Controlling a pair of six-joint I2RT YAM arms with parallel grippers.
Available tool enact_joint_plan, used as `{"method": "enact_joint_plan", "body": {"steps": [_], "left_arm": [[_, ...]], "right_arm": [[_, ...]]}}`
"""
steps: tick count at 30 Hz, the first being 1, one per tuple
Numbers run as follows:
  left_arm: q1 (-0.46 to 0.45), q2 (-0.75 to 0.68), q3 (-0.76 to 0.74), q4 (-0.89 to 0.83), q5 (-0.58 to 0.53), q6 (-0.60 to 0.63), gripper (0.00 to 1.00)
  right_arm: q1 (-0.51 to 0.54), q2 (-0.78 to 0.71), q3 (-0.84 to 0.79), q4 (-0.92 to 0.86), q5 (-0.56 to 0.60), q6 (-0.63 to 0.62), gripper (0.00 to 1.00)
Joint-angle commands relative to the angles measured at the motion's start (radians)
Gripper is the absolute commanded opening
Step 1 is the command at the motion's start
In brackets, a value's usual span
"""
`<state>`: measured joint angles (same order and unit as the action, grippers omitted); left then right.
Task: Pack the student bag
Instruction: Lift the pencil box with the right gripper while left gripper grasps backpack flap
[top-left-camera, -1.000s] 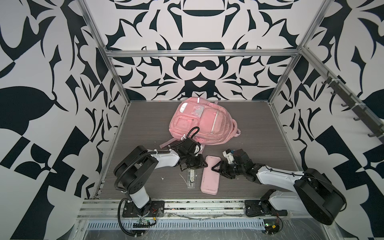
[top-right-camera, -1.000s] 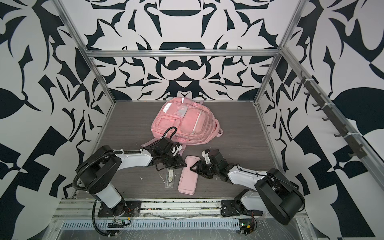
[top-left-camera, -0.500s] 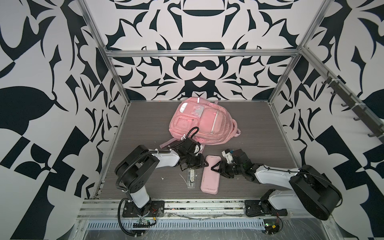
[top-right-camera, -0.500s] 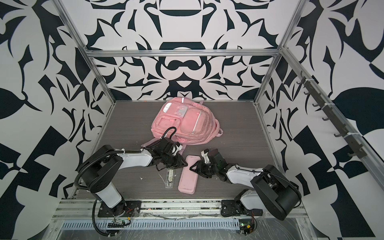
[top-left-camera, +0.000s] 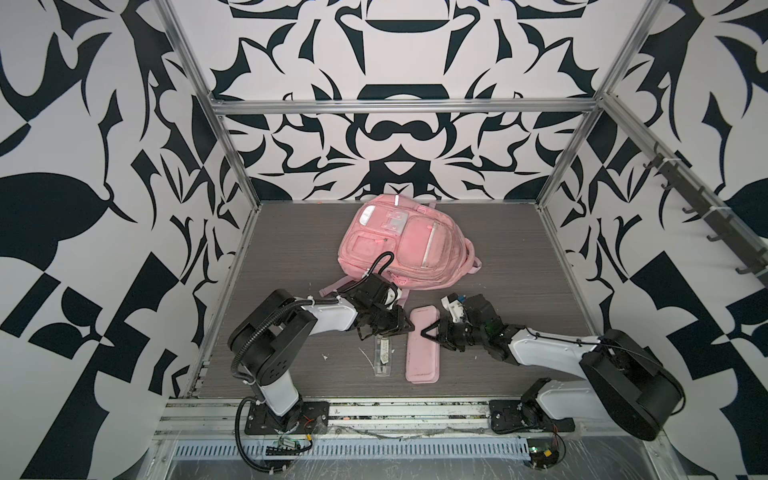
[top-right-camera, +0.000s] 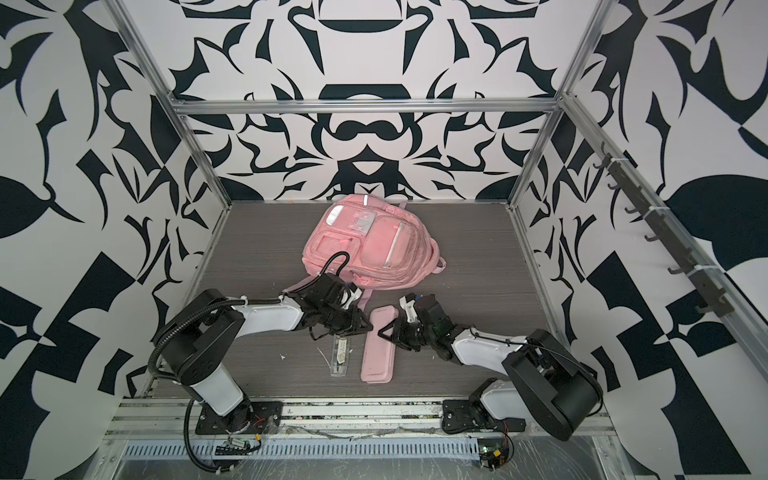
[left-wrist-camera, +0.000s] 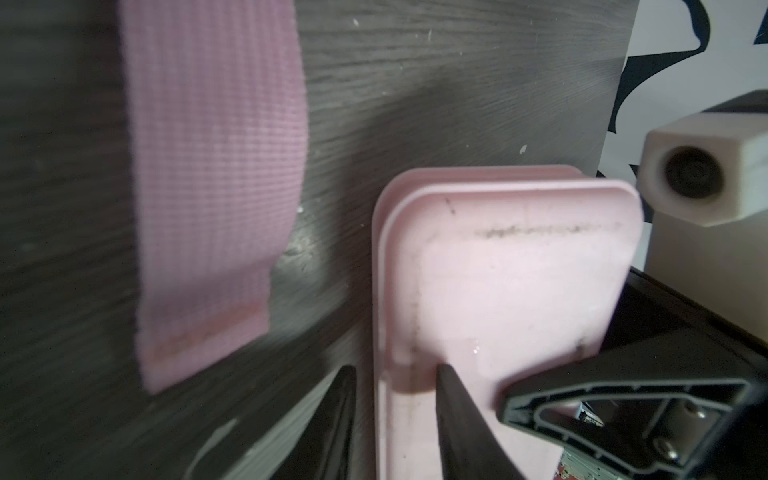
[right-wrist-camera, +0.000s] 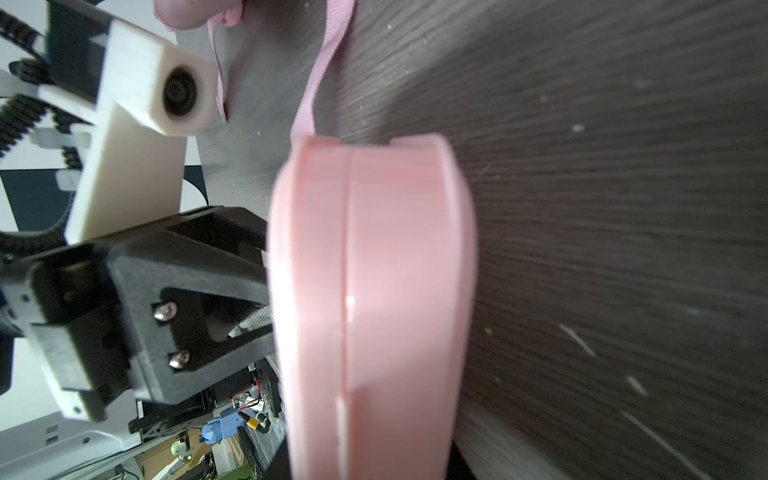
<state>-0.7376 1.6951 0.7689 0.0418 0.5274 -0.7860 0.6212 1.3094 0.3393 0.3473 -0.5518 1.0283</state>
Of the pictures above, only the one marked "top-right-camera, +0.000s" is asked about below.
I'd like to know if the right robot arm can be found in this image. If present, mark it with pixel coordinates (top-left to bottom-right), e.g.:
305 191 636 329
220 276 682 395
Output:
378 294 604 441

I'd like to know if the clear plastic packet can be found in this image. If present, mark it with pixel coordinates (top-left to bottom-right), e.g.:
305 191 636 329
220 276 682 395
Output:
330 335 350 377

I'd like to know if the white cable duct strip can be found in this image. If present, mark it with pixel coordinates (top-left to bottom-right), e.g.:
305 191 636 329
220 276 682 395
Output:
122 437 481 461

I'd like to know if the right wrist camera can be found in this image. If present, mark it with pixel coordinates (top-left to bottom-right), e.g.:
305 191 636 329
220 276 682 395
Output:
399 293 418 323

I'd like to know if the pink student backpack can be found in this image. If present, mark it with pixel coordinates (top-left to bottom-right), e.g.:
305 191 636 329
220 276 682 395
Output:
288 194 447 303

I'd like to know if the green lit circuit board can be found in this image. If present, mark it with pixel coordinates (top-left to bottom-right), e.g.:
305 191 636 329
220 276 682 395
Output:
479 443 515 471

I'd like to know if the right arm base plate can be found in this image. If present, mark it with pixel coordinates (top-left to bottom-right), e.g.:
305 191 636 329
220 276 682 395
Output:
440 400 527 435

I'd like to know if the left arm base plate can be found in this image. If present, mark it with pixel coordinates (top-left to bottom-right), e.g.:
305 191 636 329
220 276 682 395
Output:
195 401 284 435

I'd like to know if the aluminium cage frame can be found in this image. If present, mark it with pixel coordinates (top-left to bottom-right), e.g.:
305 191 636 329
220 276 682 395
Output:
105 1 767 375

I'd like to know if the wall hook rail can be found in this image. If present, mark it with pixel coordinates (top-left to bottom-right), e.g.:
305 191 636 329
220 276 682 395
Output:
595 153 735 318

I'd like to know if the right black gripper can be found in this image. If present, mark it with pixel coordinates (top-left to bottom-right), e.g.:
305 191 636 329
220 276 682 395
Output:
377 316 438 352

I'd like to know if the pink pencil case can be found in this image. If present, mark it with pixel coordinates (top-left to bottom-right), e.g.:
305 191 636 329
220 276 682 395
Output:
360 305 399 384

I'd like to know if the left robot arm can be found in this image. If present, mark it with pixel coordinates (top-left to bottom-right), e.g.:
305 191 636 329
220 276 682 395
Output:
147 251 372 431

